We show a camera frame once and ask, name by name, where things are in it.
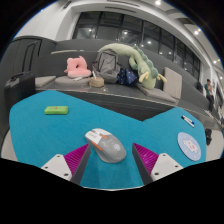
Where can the green rectangular eraser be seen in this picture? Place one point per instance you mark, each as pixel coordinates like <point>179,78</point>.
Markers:
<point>56,110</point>

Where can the flat light grey cushion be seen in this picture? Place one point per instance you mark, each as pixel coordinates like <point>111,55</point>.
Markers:
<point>44,81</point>

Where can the green dragon plush toy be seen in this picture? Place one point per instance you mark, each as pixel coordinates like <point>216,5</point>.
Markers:
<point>143,66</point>

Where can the black wall speaker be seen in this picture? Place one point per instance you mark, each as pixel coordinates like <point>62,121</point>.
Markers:
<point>67,4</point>

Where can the dark blue patterned bag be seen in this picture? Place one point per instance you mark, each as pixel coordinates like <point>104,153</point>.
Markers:
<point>127,77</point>

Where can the ceiling lights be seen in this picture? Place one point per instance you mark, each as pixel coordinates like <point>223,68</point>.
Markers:
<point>157,2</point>

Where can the black bag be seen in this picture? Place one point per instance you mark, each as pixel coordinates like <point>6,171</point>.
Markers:
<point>208,136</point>

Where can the grey backpack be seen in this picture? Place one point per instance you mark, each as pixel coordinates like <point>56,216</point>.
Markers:
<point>107,66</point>

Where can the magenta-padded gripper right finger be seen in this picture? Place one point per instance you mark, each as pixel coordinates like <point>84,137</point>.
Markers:
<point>163,165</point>

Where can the person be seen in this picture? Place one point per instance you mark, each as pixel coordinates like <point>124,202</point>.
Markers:
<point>209,93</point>

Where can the white marker black cap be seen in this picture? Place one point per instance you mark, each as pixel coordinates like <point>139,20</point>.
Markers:
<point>188,122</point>

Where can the upright grey square cushion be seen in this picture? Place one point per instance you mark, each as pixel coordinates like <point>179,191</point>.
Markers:
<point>172,82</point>

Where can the grey computer mouse orange accents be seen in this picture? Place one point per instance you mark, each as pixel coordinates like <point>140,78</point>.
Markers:
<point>108,146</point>

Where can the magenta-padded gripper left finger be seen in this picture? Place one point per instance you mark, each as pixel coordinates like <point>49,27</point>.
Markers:
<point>60,165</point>

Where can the round grey seat cushion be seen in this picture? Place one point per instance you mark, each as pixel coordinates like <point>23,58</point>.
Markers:
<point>71,81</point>

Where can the pink plush toy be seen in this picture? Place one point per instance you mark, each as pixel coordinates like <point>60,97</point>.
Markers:
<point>77,67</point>

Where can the flat grey seat cushion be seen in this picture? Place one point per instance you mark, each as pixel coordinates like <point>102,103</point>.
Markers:
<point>156,92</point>

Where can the dark glass window wall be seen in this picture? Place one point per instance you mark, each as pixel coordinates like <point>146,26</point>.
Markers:
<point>133,33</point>

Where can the round light blue mouse pad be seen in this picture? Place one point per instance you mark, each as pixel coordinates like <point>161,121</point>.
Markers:
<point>189,146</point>

